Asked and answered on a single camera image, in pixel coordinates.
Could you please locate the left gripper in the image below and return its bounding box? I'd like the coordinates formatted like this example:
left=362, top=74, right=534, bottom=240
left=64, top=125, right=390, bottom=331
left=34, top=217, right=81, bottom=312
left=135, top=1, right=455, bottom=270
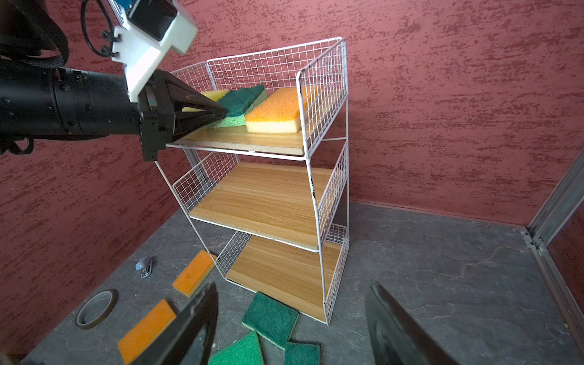
left=138, top=70, right=228, bottom=162

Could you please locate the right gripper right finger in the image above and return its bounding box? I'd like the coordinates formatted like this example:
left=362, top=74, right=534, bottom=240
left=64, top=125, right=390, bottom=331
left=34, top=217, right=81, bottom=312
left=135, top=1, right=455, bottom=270
left=365, top=281, right=457, bottom=364

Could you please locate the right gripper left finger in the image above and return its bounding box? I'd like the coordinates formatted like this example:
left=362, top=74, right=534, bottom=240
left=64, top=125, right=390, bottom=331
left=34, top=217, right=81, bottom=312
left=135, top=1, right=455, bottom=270
left=132, top=282, right=219, bottom=364

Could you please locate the yellow sponge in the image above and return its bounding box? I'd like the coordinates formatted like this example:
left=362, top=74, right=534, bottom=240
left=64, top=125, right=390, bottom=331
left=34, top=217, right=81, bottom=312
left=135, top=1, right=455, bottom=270
left=182, top=89, right=229, bottom=113

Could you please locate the dark green sponge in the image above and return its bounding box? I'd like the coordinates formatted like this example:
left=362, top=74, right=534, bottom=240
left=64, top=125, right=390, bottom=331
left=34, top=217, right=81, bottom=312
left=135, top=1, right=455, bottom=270
left=284, top=342, right=321, bottom=365
left=242, top=291, right=299, bottom=350
left=205, top=85, right=267, bottom=129

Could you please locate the orange sponge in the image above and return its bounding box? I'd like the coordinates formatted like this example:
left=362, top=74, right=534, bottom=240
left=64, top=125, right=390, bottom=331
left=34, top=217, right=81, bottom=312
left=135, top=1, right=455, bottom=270
left=172, top=250, right=217, bottom=297
left=246, top=88, right=301, bottom=134
left=117, top=300, right=176, bottom=364

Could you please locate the white wire shelf rack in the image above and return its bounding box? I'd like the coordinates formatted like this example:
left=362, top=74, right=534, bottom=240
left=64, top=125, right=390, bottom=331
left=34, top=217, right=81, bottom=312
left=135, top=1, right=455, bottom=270
left=167, top=36, right=349, bottom=324

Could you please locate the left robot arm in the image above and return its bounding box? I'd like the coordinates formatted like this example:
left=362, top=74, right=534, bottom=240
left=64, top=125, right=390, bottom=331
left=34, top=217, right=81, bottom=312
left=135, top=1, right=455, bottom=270
left=1, top=1, right=228, bottom=161

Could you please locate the top wooden shelf board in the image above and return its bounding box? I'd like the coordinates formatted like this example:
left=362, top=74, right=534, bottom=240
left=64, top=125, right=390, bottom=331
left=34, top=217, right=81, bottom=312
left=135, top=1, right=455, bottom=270
left=166, top=86, right=320, bottom=157

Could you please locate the wooden shelf board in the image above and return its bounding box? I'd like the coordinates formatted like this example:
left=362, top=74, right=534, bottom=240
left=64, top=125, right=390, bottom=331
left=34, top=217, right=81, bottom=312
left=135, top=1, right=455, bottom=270
left=189, top=162, right=332, bottom=252
left=227, top=236, right=342, bottom=322
left=166, top=86, right=320, bottom=157

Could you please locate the bottom wooden shelf board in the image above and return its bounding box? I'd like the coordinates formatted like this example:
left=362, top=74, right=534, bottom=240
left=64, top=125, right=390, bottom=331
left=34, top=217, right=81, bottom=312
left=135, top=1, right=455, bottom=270
left=227, top=236, right=342, bottom=322

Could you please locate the middle wooden shelf board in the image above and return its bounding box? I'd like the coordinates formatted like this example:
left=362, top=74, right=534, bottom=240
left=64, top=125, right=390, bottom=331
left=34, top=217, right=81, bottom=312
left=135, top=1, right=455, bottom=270
left=189, top=162, right=332, bottom=252

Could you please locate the bright green sponge middle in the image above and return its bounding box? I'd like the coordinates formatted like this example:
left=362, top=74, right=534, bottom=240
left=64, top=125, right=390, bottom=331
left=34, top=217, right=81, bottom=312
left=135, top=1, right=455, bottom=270
left=208, top=332, right=265, bottom=365

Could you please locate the small white stapler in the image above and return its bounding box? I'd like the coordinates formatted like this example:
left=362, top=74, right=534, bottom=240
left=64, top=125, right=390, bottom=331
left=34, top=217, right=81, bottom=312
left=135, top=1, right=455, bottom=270
left=135, top=255, right=155, bottom=279

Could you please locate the dark green sponge top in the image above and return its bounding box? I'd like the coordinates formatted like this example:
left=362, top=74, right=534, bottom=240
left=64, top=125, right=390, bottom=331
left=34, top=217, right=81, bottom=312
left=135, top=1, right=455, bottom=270
left=242, top=291, right=299, bottom=350

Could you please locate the black tape roll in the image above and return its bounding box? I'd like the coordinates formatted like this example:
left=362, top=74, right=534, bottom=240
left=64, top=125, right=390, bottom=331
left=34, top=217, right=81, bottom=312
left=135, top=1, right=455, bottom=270
left=75, top=289, right=118, bottom=330

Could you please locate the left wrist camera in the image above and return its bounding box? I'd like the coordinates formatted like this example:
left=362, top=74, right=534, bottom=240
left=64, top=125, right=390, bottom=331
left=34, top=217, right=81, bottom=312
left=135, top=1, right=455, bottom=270
left=109, top=1, right=199, bottom=103

